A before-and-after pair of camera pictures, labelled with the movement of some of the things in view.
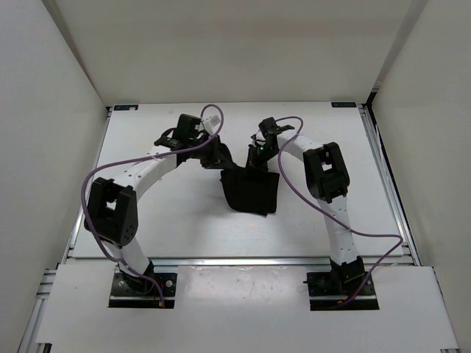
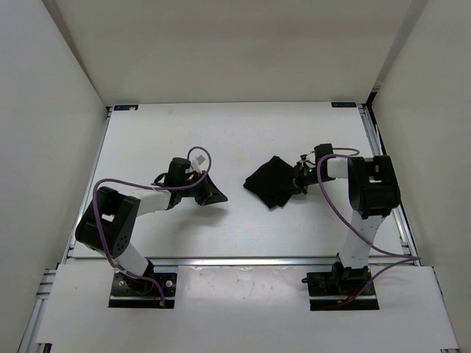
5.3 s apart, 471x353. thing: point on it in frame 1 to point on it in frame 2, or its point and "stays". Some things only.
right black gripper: (252, 162) to (297, 170)
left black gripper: (218, 159) to (210, 193)
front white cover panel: (242, 307) stays
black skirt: (250, 190) to (273, 182)
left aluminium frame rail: (67, 256) stays
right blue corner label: (343, 104) stays
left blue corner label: (126, 107) stays
